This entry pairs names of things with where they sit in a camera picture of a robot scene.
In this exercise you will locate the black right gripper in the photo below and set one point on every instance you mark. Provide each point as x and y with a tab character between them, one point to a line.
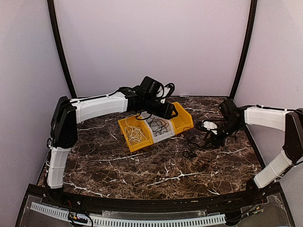
215	140

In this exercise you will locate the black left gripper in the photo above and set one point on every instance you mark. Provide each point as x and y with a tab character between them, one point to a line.
165	113

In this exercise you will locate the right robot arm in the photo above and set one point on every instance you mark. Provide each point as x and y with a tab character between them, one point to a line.
281	125

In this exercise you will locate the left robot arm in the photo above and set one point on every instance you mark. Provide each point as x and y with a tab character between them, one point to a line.
149	96

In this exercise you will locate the right yellow plastic bin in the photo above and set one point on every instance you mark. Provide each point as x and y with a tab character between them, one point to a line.
182	122

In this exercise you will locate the yellow plastic bin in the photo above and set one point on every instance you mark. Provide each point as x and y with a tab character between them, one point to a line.
136	133
182	122

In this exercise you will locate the white plastic bin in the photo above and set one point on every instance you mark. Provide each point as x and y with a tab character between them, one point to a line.
159	127

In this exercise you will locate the left yellow plastic bin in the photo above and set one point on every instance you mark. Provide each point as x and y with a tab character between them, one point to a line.
136	133

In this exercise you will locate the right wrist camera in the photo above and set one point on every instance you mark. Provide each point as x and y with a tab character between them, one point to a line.
206	125

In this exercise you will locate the white slotted cable duct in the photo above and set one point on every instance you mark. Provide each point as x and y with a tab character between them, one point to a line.
128	219

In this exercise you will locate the right black frame post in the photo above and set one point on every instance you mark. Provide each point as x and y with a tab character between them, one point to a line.
245	48

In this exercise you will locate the black frame post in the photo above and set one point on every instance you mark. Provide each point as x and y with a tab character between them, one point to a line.
245	48
59	47

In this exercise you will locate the black front rail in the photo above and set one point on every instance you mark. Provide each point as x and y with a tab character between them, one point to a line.
93	204

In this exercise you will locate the left black frame post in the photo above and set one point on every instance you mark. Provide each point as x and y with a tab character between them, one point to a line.
59	47

